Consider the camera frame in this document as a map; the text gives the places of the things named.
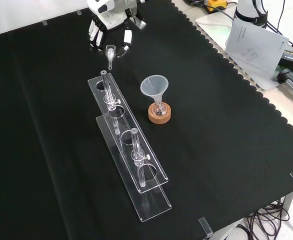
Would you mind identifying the tangled black floor cable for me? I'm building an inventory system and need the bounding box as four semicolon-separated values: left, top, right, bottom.
243;199;293;240

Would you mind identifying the white paper booklet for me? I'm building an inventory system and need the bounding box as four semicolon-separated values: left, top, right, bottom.
225;17;290;76

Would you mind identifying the grey metal base plate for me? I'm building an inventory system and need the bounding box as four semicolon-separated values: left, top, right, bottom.
194;14;285;91

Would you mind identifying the grey table leg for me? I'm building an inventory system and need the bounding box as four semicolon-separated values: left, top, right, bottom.
283;188;293;216

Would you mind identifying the translucent plastic funnel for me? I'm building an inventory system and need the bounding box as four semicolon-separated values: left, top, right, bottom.
139;76;169;106

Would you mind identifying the small glass round-bottom flask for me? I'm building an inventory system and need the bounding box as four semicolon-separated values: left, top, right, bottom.
152;98;167;117

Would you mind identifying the cork ring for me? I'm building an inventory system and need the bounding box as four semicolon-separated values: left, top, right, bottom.
147;102;173;125

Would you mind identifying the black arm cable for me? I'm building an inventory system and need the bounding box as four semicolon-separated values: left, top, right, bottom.
251;0;292;46

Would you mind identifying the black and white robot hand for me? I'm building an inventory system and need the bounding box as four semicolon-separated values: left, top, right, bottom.
87;0;147;52

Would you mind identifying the yellow stop button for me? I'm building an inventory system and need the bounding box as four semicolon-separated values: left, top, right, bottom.
203;0;228;14

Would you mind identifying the grey green plug connector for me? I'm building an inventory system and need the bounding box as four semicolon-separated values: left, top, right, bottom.
275;66;293;96

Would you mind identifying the black cloth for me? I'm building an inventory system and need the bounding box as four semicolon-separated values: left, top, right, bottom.
0;0;293;240

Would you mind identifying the clear acrylic funnel stand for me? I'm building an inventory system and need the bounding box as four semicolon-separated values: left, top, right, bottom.
87;70;173;223

